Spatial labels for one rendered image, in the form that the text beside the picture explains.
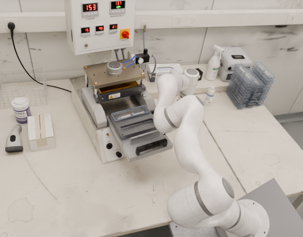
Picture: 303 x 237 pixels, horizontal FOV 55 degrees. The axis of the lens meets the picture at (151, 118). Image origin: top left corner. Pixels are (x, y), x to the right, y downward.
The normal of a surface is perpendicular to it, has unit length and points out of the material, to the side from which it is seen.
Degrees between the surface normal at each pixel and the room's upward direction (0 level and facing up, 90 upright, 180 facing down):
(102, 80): 0
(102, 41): 90
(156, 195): 0
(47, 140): 88
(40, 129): 1
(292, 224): 46
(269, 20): 90
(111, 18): 90
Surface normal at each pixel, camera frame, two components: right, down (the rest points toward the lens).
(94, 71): 0.11, -0.73
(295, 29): 0.28, 0.67
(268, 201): -0.63, -0.44
